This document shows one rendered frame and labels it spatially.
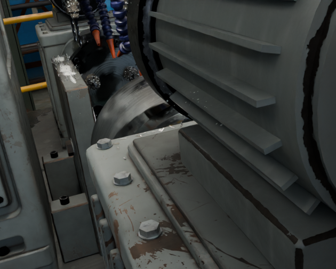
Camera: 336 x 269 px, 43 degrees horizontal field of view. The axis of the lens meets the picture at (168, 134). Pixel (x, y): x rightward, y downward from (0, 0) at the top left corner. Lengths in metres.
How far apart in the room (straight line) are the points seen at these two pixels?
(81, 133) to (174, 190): 0.46
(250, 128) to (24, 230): 0.63
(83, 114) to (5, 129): 0.13
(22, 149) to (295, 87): 0.60
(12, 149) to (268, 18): 0.59
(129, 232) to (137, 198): 0.04
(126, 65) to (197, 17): 0.86
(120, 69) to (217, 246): 0.89
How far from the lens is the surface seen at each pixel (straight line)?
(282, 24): 0.19
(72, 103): 0.74
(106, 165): 0.41
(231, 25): 0.22
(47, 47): 1.31
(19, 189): 0.76
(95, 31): 0.99
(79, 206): 0.84
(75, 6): 0.82
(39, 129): 1.62
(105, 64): 1.11
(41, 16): 3.17
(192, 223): 0.29
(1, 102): 0.71
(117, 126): 0.59
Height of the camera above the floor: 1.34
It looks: 23 degrees down
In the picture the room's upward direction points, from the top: 7 degrees counter-clockwise
